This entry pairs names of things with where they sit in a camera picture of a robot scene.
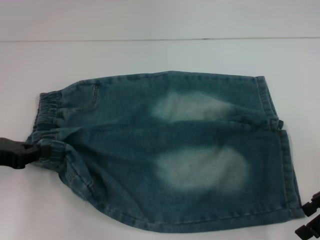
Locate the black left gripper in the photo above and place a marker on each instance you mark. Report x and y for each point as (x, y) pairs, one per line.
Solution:
(12, 153)

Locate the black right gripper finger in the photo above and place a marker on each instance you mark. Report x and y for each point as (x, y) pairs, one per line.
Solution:
(308, 230)
(312, 206)

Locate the blue denim shorts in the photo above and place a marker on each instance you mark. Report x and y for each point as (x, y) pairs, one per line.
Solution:
(155, 155)

